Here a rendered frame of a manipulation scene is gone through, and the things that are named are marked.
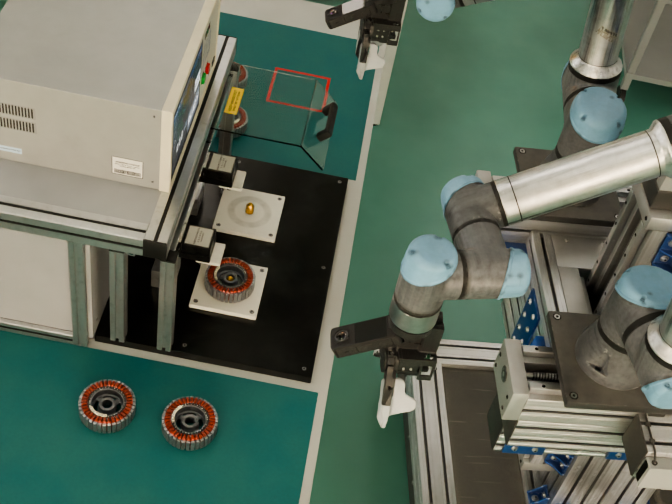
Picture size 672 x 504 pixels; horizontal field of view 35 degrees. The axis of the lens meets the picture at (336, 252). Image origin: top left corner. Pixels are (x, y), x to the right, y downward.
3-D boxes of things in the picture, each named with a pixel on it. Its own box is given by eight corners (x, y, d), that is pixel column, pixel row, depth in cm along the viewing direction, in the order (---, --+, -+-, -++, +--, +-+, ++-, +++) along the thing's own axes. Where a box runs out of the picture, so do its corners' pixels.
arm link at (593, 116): (556, 163, 227) (576, 115, 217) (555, 124, 236) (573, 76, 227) (611, 174, 227) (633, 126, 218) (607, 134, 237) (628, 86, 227)
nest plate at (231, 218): (284, 200, 259) (285, 196, 259) (274, 243, 249) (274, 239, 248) (224, 188, 259) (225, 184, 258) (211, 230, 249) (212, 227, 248)
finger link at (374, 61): (382, 86, 234) (389, 46, 229) (356, 83, 233) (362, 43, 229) (381, 80, 237) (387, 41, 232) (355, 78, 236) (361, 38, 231)
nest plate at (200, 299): (267, 271, 243) (268, 267, 242) (255, 320, 232) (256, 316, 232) (203, 258, 243) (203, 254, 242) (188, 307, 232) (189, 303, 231)
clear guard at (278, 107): (336, 104, 250) (340, 84, 246) (322, 170, 234) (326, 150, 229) (202, 77, 250) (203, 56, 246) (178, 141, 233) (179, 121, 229)
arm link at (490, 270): (518, 220, 161) (449, 220, 159) (538, 275, 154) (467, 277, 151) (504, 254, 167) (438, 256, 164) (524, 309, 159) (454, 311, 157)
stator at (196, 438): (225, 416, 217) (226, 406, 214) (203, 459, 209) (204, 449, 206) (175, 397, 218) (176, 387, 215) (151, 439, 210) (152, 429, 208)
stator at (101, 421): (101, 379, 218) (100, 369, 216) (146, 404, 216) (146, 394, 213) (67, 417, 211) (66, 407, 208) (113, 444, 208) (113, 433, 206)
